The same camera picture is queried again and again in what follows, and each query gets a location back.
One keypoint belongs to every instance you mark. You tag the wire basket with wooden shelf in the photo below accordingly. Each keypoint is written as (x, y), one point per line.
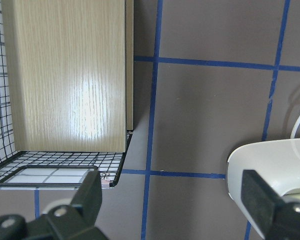
(66, 91)

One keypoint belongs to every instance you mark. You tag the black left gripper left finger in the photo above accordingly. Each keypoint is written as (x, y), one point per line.
(76, 220)

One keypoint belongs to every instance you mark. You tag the white two-slot toaster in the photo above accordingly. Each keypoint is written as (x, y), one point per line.
(276, 161)

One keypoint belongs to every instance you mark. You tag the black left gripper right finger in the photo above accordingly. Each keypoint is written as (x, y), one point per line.
(277, 217)

